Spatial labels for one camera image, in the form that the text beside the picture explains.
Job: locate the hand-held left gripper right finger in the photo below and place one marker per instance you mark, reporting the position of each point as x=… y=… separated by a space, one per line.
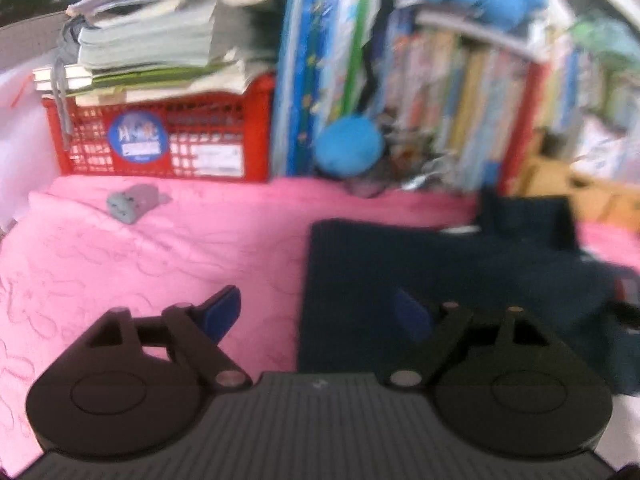
x=410 y=315

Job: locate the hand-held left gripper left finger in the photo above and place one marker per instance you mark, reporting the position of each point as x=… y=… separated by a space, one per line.
x=222 y=312

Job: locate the navy white striped jacket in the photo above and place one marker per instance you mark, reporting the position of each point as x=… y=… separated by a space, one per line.
x=360 y=260

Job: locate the pink rabbit print blanket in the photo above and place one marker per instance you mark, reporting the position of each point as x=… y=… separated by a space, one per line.
x=150 y=260

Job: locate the miniature bicycle model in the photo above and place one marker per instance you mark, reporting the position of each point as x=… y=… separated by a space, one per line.
x=390 y=177

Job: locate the small grey toy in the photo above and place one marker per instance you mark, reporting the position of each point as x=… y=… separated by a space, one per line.
x=132 y=202

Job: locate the round blue plush ball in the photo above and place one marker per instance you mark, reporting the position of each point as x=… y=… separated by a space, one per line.
x=350 y=145

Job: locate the large red plastic basket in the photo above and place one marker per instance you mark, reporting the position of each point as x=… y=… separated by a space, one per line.
x=90 y=155

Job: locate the wooden drawer organiser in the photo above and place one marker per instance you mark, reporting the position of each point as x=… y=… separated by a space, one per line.
x=575 y=185

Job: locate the row of colourful picture books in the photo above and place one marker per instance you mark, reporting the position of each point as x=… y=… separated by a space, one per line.
x=465 y=100

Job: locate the white plastic bag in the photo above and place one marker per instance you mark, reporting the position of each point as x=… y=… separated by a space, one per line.
x=20 y=150

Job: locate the row of tall blue books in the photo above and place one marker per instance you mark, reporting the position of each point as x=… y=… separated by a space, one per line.
x=310 y=60

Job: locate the stack of paper workbooks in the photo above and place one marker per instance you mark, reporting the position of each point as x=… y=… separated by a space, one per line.
x=150 y=35

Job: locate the row of green spine books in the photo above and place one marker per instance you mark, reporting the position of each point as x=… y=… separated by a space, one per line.
x=600 y=85

